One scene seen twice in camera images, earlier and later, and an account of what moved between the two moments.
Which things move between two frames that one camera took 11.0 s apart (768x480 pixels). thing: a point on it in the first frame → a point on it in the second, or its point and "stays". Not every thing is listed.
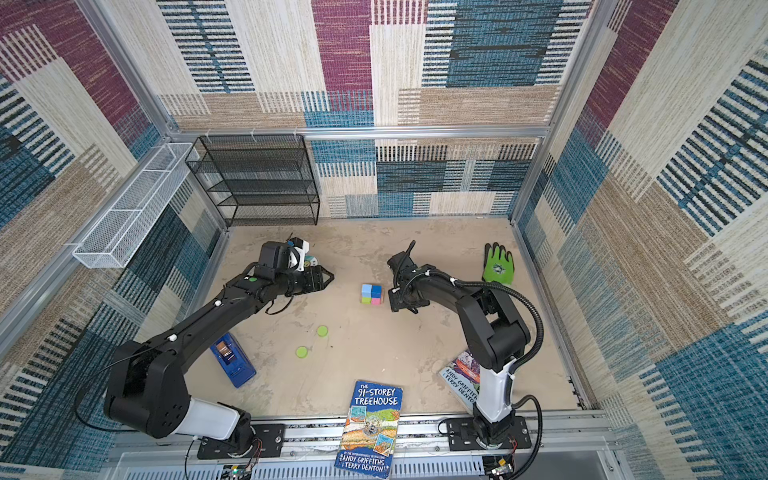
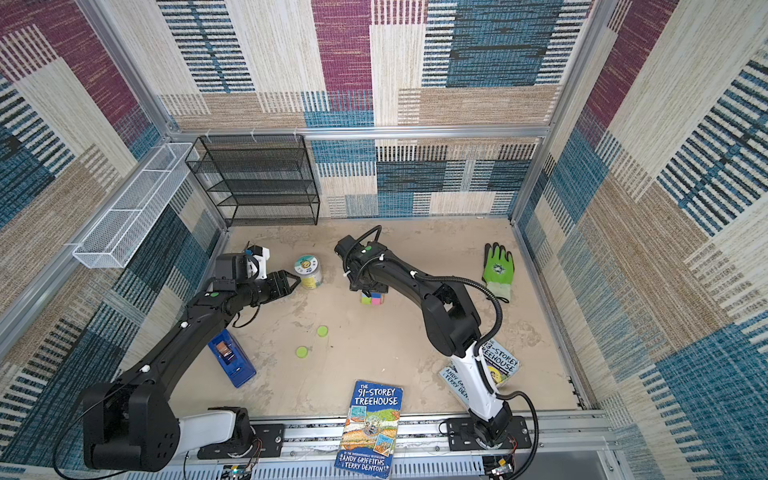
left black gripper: (314, 281) → (278, 284)
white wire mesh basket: (130, 220) stays
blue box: (233, 360) stays
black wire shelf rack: (260, 180) stays
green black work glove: (498, 265) stays
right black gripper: (397, 303) → (379, 287)
